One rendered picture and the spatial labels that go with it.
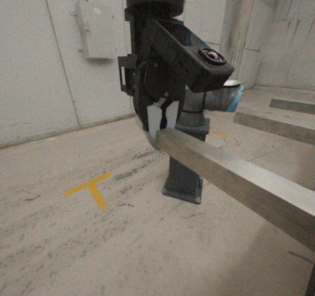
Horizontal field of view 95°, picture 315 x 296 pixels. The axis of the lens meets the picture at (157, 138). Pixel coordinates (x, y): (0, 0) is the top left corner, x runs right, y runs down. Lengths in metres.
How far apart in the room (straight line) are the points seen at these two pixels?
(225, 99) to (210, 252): 0.87
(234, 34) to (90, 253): 1.33
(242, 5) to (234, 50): 0.15
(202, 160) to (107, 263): 0.94
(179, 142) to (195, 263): 0.91
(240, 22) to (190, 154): 0.73
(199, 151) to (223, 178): 0.04
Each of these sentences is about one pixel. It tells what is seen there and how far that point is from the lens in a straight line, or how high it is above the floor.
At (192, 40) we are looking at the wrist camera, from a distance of 0.19.
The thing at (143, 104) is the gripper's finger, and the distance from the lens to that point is 0.20.
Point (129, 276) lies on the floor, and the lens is 1.02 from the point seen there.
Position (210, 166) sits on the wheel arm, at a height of 0.85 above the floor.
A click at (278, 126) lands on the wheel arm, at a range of 0.40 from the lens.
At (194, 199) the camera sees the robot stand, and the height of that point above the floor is 0.02.
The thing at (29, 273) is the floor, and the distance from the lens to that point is 1.21.
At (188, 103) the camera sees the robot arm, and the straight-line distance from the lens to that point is 0.93.
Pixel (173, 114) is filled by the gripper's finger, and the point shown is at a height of 0.88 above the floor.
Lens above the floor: 0.95
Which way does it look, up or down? 27 degrees down
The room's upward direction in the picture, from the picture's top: straight up
